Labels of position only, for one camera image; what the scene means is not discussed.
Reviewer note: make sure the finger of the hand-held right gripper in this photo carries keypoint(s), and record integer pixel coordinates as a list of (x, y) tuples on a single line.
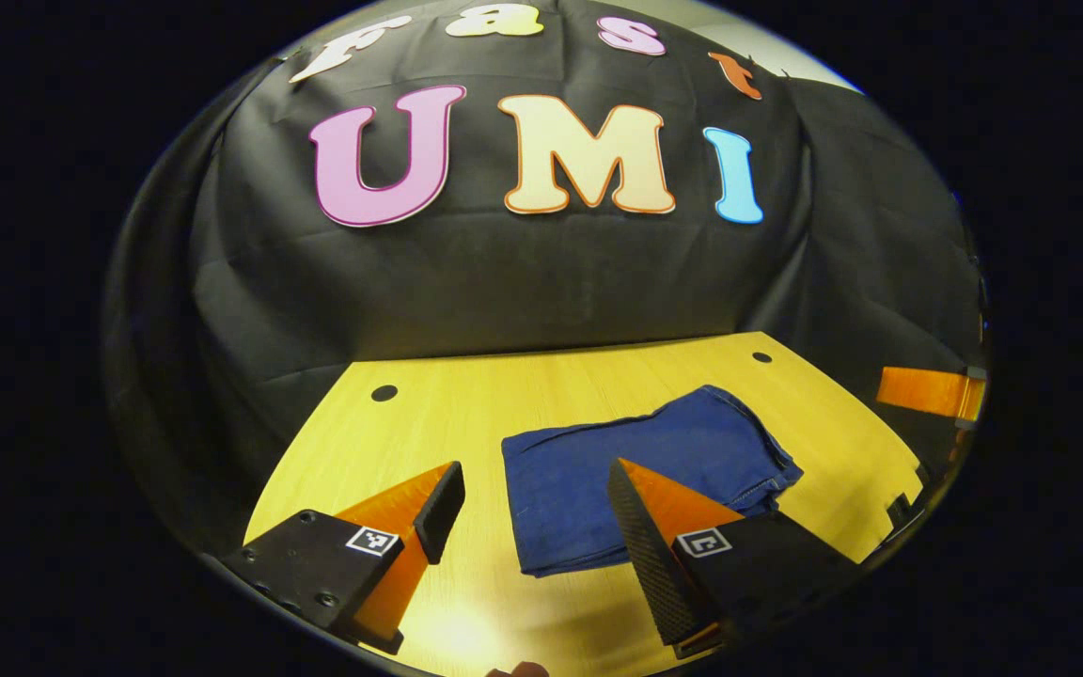
[(927, 390)]

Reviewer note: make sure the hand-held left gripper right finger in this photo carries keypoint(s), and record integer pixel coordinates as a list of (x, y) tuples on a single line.
[(654, 574)]

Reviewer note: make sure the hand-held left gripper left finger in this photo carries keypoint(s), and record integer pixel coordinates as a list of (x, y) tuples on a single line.
[(438, 517)]

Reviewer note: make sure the blue denim jeans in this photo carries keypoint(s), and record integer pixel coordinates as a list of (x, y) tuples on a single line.
[(598, 461)]

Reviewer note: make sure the black backdrop cloth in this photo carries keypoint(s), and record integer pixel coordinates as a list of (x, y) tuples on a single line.
[(504, 273)]

